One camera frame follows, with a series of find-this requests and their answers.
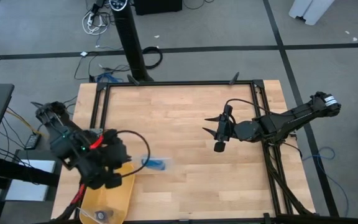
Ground black coiled cable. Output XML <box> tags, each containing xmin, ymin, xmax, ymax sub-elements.
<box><xmin>141</xmin><ymin>46</ymin><xmax>164</xmax><ymax>70</ymax></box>

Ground clear plastic bag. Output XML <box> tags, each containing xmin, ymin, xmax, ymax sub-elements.
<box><xmin>132</xmin><ymin>155</ymin><xmax>172</xmax><ymax>172</ymax></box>

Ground white shelf board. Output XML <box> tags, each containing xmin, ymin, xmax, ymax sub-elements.
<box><xmin>4</xmin><ymin>159</ymin><xmax>57</xmax><ymax>202</ymax></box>

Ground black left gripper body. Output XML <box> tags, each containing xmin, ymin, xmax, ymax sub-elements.
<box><xmin>99</xmin><ymin>128</ymin><xmax>134</xmax><ymax>190</ymax></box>

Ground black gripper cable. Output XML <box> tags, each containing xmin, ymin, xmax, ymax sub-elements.
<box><xmin>113</xmin><ymin>129</ymin><xmax>152</xmax><ymax>179</ymax></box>
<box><xmin>225</xmin><ymin>98</ymin><xmax>270</xmax><ymax>118</ymax></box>

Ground clear bag with dark roll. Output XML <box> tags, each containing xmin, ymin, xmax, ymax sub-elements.
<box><xmin>75</xmin><ymin>207</ymin><xmax>117</xmax><ymax>224</ymax></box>

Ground long blue cable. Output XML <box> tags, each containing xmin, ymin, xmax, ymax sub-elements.
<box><xmin>301</xmin><ymin>146</ymin><xmax>350</xmax><ymax>218</ymax></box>

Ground yellow cable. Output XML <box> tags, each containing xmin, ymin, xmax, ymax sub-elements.
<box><xmin>4</xmin><ymin>108</ymin><xmax>49</xmax><ymax>138</ymax></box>

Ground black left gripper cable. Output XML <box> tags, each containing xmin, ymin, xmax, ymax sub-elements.
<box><xmin>113</xmin><ymin>129</ymin><xmax>152</xmax><ymax>179</ymax></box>

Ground white power strip with cables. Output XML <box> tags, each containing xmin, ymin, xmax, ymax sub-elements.
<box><xmin>81</xmin><ymin>0</ymin><xmax>113</xmax><ymax>36</ymax></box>

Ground yellow plastic bin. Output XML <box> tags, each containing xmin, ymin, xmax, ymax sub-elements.
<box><xmin>79</xmin><ymin>163</ymin><xmax>136</xmax><ymax>224</ymax></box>

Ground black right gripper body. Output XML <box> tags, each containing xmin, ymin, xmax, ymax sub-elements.
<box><xmin>213</xmin><ymin>104</ymin><xmax>239</xmax><ymax>154</ymax></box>

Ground black tower fan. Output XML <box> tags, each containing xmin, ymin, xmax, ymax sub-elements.
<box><xmin>108</xmin><ymin>0</ymin><xmax>155</xmax><ymax>83</ymax></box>

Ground short blue cable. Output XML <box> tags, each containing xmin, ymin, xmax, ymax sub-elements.
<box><xmin>96</xmin><ymin>72</ymin><xmax>120</xmax><ymax>84</ymax></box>

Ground black floor box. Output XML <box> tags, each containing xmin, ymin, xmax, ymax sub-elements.
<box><xmin>133</xmin><ymin>0</ymin><xmax>183</xmax><ymax>16</ymax></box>

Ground black frame bracket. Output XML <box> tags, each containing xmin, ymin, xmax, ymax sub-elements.
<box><xmin>126</xmin><ymin>73</ymin><xmax>141</xmax><ymax>86</ymax></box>
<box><xmin>228</xmin><ymin>71</ymin><xmax>241</xmax><ymax>86</ymax></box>

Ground blue elastic bandage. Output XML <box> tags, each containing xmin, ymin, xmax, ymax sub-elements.
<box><xmin>141</xmin><ymin>157</ymin><xmax>167</xmax><ymax>171</ymax></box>

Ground white plastic housing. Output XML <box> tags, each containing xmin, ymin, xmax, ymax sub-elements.
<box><xmin>288</xmin><ymin>0</ymin><xmax>336</xmax><ymax>27</ymax></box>

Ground black power adapter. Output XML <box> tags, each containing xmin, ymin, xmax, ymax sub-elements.
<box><xmin>24</xmin><ymin>133</ymin><xmax>42</xmax><ymax>151</ymax></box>

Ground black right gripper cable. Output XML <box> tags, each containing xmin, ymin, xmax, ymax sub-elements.
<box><xmin>225</xmin><ymin>98</ymin><xmax>270</xmax><ymax>118</ymax></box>

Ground black aluminium table frame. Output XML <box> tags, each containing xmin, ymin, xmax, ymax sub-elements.
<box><xmin>51</xmin><ymin>79</ymin><xmax>319</xmax><ymax>224</ymax></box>

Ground red cable sleeve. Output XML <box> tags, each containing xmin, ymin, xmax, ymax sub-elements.
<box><xmin>88</xmin><ymin>133</ymin><xmax>105</xmax><ymax>151</ymax></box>
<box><xmin>72</xmin><ymin>182</ymin><xmax>87</xmax><ymax>203</ymax></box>

